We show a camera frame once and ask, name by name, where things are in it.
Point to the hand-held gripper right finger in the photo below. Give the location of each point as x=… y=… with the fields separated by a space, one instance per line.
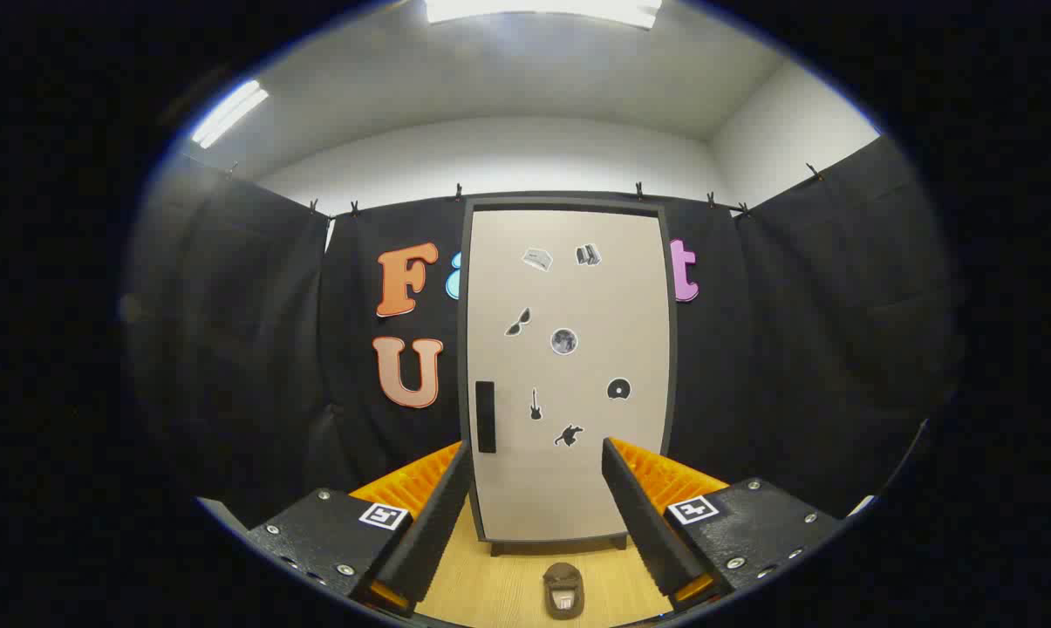
x=647 y=523

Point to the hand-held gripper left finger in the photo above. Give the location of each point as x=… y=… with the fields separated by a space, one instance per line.
x=429 y=532

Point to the beige shoe cabinet door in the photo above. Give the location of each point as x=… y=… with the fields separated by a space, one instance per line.
x=577 y=488

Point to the brown fuzzy shoe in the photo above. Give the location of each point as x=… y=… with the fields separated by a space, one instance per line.
x=563 y=580

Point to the grey shoe cabinet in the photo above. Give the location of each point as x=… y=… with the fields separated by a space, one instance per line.
x=464 y=349

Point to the black backdrop cloth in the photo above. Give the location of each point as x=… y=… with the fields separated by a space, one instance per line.
x=795 y=349

